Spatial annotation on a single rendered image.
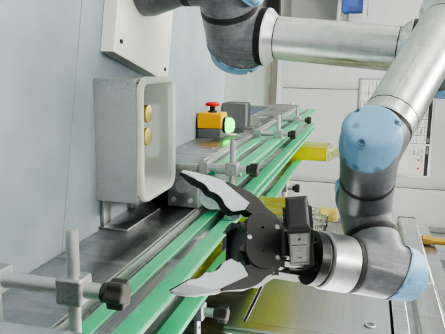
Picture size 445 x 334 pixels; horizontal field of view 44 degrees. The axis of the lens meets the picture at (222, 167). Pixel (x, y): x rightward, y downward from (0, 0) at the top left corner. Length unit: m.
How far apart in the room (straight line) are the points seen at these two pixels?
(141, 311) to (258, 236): 0.19
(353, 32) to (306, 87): 6.04
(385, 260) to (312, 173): 6.49
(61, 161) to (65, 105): 0.09
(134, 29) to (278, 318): 0.63
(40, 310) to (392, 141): 0.48
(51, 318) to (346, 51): 0.70
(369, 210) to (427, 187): 6.49
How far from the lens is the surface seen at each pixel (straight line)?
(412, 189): 7.25
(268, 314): 1.14
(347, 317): 1.16
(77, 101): 0.95
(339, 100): 7.08
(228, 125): 1.55
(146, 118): 1.05
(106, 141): 1.00
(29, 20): 0.85
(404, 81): 0.79
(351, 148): 0.69
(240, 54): 1.13
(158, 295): 0.80
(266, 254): 0.67
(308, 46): 1.09
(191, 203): 1.17
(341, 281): 0.72
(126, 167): 0.99
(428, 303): 1.27
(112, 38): 1.02
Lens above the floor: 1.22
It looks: 14 degrees down
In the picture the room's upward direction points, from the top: 94 degrees clockwise
